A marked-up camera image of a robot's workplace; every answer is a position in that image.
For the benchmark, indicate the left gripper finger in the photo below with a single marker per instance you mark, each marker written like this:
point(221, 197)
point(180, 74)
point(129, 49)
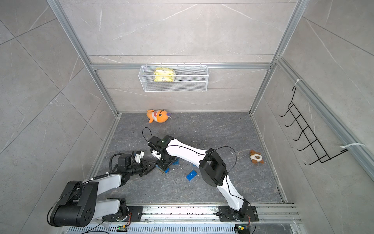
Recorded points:
point(149, 166)
point(146, 171)

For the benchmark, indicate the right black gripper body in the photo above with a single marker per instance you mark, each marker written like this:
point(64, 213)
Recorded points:
point(164, 163)

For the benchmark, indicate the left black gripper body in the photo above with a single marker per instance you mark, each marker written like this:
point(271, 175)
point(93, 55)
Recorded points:
point(136, 169)

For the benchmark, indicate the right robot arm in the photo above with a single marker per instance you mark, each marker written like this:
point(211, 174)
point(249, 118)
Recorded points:
point(212, 168)

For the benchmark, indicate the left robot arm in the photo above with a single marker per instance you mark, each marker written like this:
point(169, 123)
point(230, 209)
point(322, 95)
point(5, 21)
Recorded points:
point(78, 204)

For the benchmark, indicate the blue small lego brick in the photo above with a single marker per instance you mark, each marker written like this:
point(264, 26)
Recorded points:
point(176, 161)

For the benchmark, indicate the blue lego brick front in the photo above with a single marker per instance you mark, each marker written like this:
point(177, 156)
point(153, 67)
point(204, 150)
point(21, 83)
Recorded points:
point(190, 176)

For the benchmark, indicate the orange plush fish toy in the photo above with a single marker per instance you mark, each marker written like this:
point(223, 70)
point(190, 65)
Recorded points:
point(159, 116)

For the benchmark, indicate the brown white plush toy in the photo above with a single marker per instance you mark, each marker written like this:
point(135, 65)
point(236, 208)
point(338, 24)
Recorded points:
point(256, 157)

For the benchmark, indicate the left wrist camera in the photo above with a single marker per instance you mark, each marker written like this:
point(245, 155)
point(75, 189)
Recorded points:
point(138, 156)

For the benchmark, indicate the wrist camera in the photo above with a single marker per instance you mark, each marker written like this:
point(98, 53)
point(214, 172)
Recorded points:
point(156, 154)
point(138, 156)

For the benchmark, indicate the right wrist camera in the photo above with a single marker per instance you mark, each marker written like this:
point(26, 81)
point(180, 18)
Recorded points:
point(156, 154)

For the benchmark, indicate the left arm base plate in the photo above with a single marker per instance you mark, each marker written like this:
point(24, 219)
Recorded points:
point(130, 213)

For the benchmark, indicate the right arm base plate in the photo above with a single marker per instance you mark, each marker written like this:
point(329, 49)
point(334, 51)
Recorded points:
point(225, 213)

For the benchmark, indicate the white wire mesh basket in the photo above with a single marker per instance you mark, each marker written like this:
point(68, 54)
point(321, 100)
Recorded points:
point(178, 78)

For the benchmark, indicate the aluminium mounting rail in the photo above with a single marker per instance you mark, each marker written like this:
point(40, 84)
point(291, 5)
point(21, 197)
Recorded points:
point(207, 213)

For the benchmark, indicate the black wire hook rack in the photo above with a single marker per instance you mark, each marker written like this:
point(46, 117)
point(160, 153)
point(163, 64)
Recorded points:
point(307, 133)

